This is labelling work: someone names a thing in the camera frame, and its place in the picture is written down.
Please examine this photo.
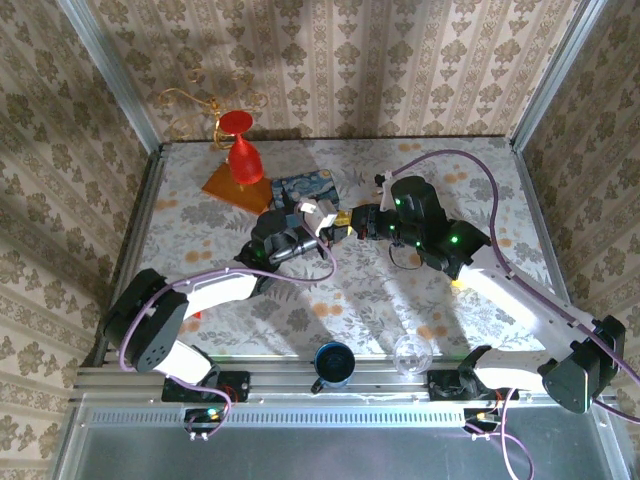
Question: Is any starry night tin box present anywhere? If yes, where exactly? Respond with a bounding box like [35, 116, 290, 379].
[271, 169, 342, 217]

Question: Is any floral table cloth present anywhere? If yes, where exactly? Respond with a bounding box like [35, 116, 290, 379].
[115, 138, 574, 359]

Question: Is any orange wooden base board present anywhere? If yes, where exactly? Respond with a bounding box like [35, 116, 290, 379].
[201, 162, 283, 216]

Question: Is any red wine glass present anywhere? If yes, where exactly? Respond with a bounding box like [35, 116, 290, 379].
[218, 110, 265, 187]

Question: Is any blue mug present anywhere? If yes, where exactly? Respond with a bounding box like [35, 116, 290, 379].
[310, 341, 357, 395]

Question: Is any clear glass cup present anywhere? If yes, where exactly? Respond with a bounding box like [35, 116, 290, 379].
[393, 334, 434, 376]

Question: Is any black connector board with LEDs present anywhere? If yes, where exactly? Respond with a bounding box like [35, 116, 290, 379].
[183, 407, 227, 434]
[462, 407, 504, 434]

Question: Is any slotted metal tray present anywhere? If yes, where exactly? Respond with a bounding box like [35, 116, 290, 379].
[49, 399, 636, 480]

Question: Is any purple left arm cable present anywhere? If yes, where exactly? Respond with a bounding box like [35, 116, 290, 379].
[117, 199, 337, 442]

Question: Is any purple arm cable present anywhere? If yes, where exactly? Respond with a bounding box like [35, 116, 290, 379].
[117, 199, 337, 442]
[382, 149, 640, 480]

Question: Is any thin black cable loop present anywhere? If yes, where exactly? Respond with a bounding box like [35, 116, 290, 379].
[388, 238, 426, 272]

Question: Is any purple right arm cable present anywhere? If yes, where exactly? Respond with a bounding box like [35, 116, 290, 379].
[382, 149, 640, 480]

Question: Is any aluminium side rail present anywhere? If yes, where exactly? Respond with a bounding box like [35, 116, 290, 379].
[92, 144, 166, 369]
[509, 142, 606, 366]

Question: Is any gold wire glass stand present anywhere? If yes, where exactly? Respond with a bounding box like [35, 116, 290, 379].
[158, 67, 271, 191]

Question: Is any aluminium front rail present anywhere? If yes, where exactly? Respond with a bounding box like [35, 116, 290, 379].
[69, 357, 621, 407]

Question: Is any aluminium frame post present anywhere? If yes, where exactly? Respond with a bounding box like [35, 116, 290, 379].
[507, 0, 609, 151]
[57, 0, 164, 159]

